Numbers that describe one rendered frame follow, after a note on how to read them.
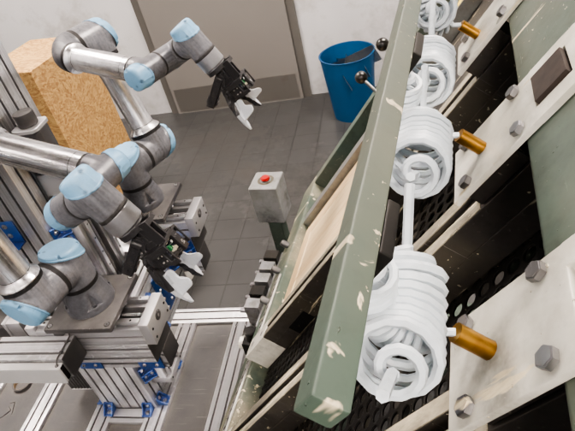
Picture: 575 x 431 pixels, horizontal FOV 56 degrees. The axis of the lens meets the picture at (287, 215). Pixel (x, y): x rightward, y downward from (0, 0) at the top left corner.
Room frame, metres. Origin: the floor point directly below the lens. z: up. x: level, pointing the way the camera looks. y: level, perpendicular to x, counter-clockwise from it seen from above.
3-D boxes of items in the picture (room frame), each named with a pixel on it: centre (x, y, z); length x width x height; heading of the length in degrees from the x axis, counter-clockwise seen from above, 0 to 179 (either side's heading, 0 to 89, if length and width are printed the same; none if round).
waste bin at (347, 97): (3.88, -0.77, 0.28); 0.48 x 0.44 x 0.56; 73
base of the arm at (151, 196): (1.73, 0.51, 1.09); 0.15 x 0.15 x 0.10
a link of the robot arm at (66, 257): (1.25, 0.66, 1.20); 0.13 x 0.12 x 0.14; 150
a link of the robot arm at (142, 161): (1.74, 0.50, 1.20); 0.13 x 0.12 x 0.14; 138
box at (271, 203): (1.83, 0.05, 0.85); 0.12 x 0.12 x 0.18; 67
